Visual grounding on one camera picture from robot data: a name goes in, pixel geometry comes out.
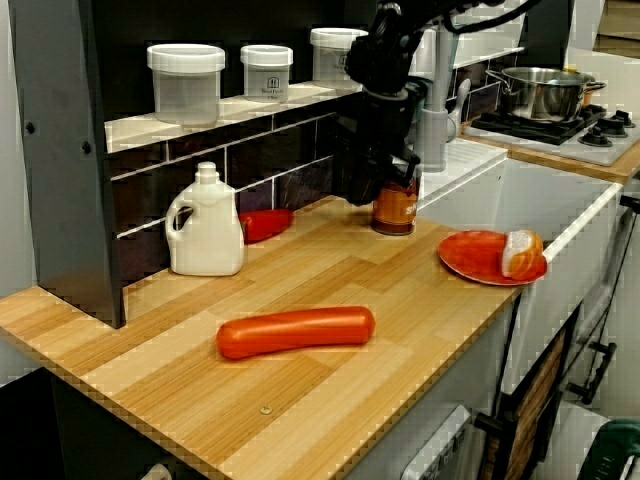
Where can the orange toy sausage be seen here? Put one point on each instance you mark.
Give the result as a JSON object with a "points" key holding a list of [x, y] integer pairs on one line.
{"points": [[295, 332]]}

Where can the dark grey kitchen hutch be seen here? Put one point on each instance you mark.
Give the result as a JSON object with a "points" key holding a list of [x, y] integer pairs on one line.
{"points": [[65, 200]]}

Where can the white appliance panel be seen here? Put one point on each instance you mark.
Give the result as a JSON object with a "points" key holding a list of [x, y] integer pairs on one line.
{"points": [[440, 445]]}

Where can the light grey toy faucet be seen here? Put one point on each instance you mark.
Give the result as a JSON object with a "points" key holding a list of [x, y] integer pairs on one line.
{"points": [[435, 110]]}

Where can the small metal screw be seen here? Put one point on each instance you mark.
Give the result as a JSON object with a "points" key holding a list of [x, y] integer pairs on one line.
{"points": [[265, 410]]}

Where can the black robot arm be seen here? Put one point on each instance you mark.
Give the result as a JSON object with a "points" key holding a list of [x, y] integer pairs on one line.
{"points": [[400, 30]]}

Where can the steel cooking pot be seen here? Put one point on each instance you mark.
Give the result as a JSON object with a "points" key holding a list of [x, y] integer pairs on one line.
{"points": [[540, 97]]}

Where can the green clamp tool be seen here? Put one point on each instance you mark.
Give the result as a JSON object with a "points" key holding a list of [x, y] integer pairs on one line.
{"points": [[617, 450]]}

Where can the white stove black grate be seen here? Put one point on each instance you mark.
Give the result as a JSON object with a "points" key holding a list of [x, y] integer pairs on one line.
{"points": [[550, 135]]}

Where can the white drawer knob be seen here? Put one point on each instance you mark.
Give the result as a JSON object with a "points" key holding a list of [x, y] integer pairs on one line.
{"points": [[157, 471]]}

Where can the black framed oven door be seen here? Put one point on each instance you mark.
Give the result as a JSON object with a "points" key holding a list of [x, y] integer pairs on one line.
{"points": [[535, 400]]}

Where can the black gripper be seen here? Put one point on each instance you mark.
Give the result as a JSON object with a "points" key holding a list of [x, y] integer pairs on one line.
{"points": [[380, 130]]}

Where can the brown bean can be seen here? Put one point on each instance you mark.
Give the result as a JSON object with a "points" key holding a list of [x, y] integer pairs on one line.
{"points": [[395, 210]]}

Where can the red plate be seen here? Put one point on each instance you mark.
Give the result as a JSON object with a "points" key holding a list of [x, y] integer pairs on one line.
{"points": [[470, 255]]}

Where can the white ribbed drainboard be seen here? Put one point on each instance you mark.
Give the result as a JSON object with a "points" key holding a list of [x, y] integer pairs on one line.
{"points": [[470, 155]]}

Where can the small clear jar white lid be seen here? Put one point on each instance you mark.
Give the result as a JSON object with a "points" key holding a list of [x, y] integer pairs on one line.
{"points": [[266, 72]]}

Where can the white sink basin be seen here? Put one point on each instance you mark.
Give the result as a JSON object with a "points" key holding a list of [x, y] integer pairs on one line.
{"points": [[550, 200]]}

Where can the white plastic bottle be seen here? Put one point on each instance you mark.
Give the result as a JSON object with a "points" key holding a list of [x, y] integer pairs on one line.
{"points": [[205, 235]]}

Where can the red toy pepper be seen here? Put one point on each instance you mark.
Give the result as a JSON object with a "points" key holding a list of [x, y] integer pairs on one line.
{"points": [[265, 223]]}

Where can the large clear jar white lid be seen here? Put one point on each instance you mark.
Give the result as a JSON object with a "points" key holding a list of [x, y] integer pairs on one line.
{"points": [[185, 85], [330, 52]]}

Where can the black stove knob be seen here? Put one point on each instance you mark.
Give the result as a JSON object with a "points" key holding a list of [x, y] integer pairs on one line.
{"points": [[618, 122], [596, 136]]}

